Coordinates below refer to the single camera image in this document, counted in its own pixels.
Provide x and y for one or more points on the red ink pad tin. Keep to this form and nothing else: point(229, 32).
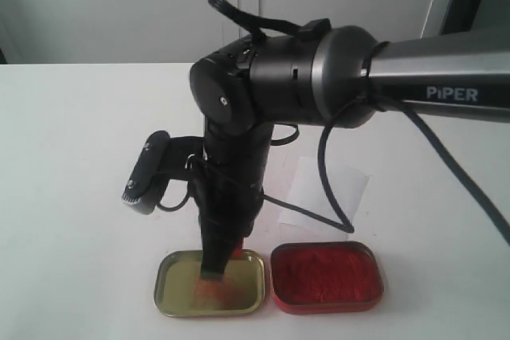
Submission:
point(325, 277)

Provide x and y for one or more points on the red rubber stamp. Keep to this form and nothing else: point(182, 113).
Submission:
point(219, 292)

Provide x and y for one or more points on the white paper sheet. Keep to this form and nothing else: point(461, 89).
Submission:
point(348, 185)

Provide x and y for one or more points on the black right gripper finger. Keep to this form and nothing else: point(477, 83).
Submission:
point(213, 263)

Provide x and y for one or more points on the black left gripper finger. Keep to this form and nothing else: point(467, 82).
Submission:
point(228, 244)

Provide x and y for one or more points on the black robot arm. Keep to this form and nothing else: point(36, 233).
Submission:
point(337, 80)

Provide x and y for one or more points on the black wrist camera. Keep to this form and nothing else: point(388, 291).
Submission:
point(161, 160)

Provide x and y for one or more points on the gold tin lid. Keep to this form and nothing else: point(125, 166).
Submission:
point(175, 280)

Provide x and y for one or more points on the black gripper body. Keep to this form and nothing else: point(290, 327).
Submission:
point(229, 181)

